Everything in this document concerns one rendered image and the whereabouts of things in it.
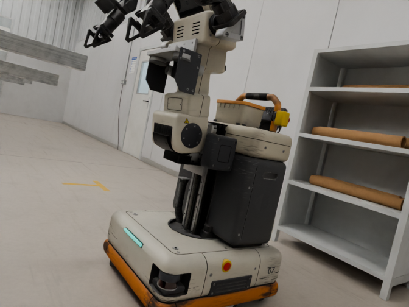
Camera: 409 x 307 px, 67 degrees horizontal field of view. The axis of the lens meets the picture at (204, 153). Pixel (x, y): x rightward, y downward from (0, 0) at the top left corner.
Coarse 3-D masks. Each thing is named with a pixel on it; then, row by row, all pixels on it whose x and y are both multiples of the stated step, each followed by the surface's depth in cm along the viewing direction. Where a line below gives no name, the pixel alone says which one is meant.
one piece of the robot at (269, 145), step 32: (256, 96) 159; (224, 128) 144; (256, 128) 132; (256, 160) 131; (192, 192) 147; (224, 192) 139; (256, 192) 134; (192, 224) 146; (224, 224) 137; (256, 224) 137
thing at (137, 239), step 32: (128, 224) 142; (160, 224) 147; (128, 256) 134; (160, 256) 116; (192, 256) 119; (224, 256) 127; (256, 256) 137; (160, 288) 112; (192, 288) 117; (224, 288) 126; (256, 288) 139
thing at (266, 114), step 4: (268, 108) 164; (272, 108) 163; (284, 108) 156; (264, 112) 164; (268, 112) 162; (272, 112) 149; (264, 116) 159; (268, 116) 157; (272, 116) 148; (264, 120) 158; (268, 120) 156; (272, 120) 149; (260, 124) 160; (264, 124) 160; (268, 124) 158; (260, 128) 160; (264, 128) 158; (268, 128) 156
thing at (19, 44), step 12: (0, 36) 53; (12, 36) 54; (0, 48) 55; (12, 48) 55; (24, 48) 56; (36, 48) 57; (48, 48) 58; (60, 48) 59; (48, 60) 58; (60, 60) 59; (72, 60) 61; (84, 60) 62
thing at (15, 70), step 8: (0, 64) 74; (8, 64) 75; (16, 64) 76; (0, 72) 75; (8, 72) 76; (16, 72) 77; (24, 72) 78; (32, 72) 79; (40, 72) 80; (48, 72) 81; (32, 80) 81; (40, 80) 80; (48, 80) 81; (56, 80) 82
